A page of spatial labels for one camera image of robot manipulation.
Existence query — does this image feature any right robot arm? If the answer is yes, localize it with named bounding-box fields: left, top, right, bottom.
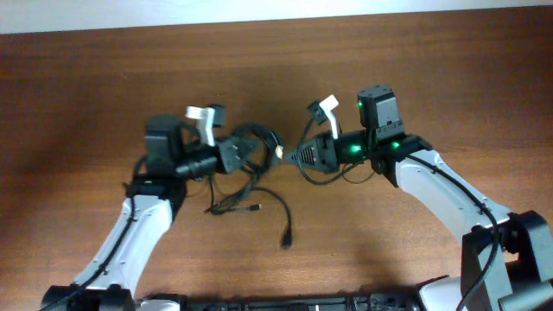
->
left=285, top=85, right=552, bottom=310

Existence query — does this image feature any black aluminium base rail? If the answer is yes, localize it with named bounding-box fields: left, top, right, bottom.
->
left=142, top=293, right=424, bottom=311

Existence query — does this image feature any black USB cable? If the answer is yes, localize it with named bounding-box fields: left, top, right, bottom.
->
left=203, top=146, right=286, bottom=216

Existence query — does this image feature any black HDMI cable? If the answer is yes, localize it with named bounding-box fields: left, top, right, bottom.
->
left=231, top=123, right=295, bottom=251

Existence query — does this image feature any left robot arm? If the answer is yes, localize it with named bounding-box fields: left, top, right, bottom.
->
left=41, top=115, right=258, bottom=310

